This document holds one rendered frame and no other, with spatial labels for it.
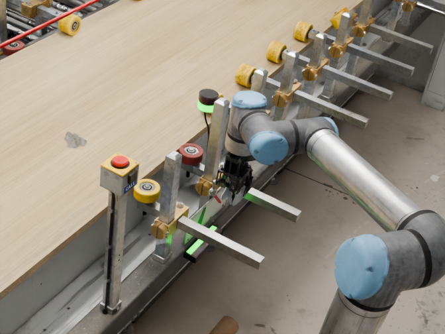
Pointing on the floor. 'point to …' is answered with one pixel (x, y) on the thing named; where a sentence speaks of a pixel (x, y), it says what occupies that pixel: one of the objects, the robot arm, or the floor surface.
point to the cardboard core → (226, 326)
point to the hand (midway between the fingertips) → (234, 200)
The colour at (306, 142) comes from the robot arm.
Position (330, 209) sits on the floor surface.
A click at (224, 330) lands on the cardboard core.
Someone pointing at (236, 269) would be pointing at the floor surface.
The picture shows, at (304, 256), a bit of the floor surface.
